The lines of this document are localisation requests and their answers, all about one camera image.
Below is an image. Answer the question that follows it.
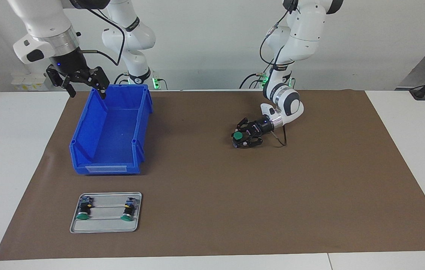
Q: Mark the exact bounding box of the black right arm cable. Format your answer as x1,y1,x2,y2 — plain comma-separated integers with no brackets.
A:
80,7,126,67

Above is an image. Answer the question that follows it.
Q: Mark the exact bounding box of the silver metal tray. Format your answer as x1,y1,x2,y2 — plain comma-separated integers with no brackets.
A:
69,192,142,234

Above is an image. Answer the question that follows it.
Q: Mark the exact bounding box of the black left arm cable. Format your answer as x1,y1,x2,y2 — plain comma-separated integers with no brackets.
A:
259,0,292,147

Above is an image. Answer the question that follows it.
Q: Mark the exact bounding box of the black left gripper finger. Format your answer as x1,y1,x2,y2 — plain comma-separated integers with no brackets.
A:
233,136,262,149
236,118,253,132

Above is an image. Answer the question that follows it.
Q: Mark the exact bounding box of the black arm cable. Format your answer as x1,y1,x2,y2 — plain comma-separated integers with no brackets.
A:
80,7,126,67
259,0,292,147

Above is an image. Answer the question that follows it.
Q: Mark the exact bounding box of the white junction box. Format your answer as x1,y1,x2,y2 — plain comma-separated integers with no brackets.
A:
11,72,53,91

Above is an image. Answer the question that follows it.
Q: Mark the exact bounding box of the green push button switch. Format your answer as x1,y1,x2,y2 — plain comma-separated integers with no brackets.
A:
76,196,93,221
232,130,250,145
121,197,138,222

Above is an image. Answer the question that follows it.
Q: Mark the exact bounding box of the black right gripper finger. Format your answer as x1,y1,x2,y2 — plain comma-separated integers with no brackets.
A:
46,64,77,98
85,67,110,100

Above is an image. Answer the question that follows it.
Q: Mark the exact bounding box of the brown table mat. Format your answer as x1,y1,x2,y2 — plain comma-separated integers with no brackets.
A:
0,89,425,261

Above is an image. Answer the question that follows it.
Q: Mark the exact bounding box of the blue plastic storage bin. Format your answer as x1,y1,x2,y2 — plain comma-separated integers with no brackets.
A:
69,84,154,176

